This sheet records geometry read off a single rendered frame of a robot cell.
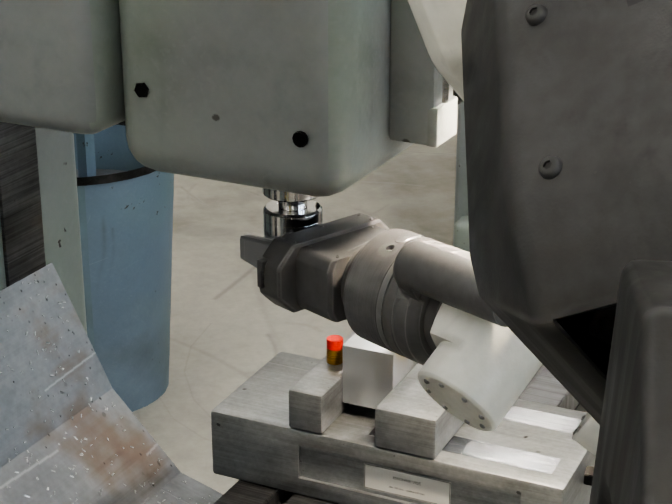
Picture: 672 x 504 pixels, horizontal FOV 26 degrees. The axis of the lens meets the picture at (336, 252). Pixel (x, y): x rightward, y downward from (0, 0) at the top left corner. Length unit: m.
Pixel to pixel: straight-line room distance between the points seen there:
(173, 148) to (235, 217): 3.79
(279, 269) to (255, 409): 0.33
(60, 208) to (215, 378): 2.25
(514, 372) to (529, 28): 0.50
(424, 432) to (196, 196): 3.82
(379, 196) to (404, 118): 3.99
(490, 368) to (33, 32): 0.41
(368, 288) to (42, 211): 0.55
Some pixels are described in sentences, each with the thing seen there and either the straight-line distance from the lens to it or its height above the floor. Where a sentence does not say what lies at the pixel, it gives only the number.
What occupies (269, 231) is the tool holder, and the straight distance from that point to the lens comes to 1.15.
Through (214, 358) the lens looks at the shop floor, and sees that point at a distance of 3.86.
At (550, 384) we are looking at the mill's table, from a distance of 1.62.
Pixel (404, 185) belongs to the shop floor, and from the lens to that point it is 5.18.
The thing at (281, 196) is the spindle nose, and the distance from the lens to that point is 1.13.
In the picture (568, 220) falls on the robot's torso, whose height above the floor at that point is 1.50.
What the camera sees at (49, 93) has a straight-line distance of 1.10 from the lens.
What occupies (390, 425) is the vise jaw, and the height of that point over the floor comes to 1.04.
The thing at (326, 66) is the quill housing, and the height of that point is 1.41.
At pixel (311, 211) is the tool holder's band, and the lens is 1.15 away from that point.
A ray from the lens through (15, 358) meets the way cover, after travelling 1.46.
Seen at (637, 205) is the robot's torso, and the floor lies 1.50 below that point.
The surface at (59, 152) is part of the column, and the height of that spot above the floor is 1.21.
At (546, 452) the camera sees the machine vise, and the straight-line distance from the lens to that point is 1.34.
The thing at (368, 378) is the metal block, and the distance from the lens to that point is 1.36.
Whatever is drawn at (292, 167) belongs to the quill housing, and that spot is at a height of 1.34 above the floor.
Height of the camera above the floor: 1.65
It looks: 21 degrees down
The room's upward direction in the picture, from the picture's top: straight up
